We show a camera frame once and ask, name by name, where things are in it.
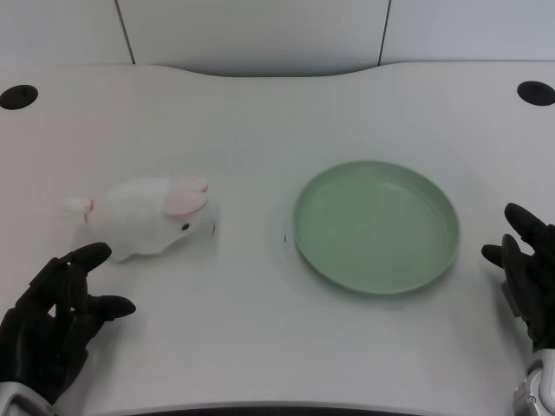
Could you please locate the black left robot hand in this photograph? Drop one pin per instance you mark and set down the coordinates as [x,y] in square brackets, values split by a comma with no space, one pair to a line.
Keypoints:
[41,320]

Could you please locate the black round table grommet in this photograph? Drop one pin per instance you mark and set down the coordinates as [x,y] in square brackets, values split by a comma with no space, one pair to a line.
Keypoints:
[536,92]
[18,96]

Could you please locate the green round plate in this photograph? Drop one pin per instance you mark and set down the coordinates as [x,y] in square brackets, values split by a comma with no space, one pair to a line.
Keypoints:
[376,226]

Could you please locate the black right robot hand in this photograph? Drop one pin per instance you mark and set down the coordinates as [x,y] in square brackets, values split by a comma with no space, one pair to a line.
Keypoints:
[531,277]

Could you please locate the white plush rabbit doll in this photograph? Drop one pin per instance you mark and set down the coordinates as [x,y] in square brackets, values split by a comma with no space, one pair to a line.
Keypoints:
[147,216]

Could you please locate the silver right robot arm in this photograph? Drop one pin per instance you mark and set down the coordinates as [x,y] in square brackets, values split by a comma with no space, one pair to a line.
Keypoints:
[537,381]

